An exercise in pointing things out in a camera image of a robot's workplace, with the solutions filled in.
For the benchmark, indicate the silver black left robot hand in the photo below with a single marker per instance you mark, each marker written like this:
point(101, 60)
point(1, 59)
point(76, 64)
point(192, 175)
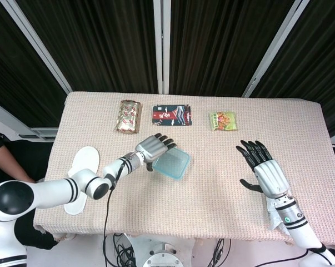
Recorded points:
point(152, 148)

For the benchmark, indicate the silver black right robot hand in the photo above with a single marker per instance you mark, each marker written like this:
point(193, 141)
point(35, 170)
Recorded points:
point(270, 175)

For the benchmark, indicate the blue container lid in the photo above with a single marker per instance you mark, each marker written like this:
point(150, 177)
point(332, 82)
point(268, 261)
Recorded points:
point(171, 162)

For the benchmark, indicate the clear plastic container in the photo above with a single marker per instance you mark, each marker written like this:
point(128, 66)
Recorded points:
point(183, 174)

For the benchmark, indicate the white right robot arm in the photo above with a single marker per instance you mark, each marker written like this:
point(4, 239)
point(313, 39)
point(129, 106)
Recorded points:
point(300, 231)

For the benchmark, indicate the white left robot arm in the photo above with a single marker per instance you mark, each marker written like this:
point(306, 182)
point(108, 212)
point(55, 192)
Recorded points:
point(53, 192)

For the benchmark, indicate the grey round robot base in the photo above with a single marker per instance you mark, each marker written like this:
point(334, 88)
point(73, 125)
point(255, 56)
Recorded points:
point(161, 256)

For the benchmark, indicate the bare person forearm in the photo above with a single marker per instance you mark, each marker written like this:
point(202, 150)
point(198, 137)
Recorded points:
point(9, 164)

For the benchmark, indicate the dark seaweed snack packet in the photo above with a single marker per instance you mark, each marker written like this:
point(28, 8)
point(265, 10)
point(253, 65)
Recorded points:
point(170, 115)

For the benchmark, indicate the gold foil snack pack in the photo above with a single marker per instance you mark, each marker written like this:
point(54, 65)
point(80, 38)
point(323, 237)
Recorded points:
point(128, 116)

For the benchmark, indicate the pink woven tablecloth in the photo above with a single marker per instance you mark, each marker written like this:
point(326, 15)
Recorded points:
point(211, 200)

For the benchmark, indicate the white slipper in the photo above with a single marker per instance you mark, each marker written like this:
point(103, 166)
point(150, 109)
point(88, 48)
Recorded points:
point(85, 158)

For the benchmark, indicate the green snack packet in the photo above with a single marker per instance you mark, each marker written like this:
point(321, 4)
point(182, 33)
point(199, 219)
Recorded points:
point(222, 121)

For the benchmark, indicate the dark curtain panel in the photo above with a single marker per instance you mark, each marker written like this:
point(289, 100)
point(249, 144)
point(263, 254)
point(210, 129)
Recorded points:
point(100, 47)
point(11, 69)
point(317, 55)
point(217, 47)

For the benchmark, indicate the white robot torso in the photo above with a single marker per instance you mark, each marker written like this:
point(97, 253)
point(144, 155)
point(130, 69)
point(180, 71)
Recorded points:
point(3, 244)

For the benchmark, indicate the white frame post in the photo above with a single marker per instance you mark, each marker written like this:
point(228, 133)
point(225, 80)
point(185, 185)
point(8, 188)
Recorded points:
point(275, 47)
point(38, 47)
point(157, 47)

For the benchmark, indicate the white frame base rail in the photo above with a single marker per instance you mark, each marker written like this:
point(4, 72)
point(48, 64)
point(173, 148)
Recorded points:
point(6, 119)

